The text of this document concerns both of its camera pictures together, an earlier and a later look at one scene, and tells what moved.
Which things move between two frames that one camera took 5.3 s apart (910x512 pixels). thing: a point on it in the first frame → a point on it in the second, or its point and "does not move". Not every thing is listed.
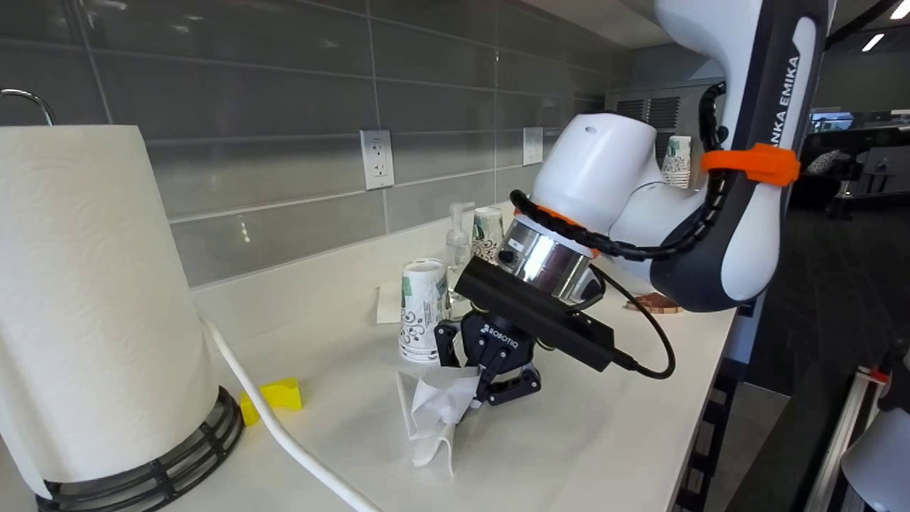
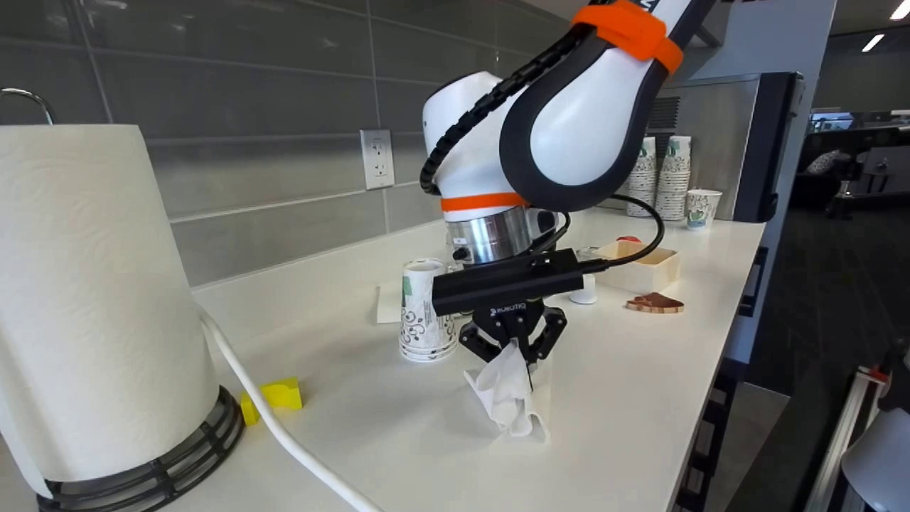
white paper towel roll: (103, 338) does not move
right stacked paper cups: (677, 159) does not move
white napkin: (434, 399) → (501, 391)
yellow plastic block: (278, 392) does not move
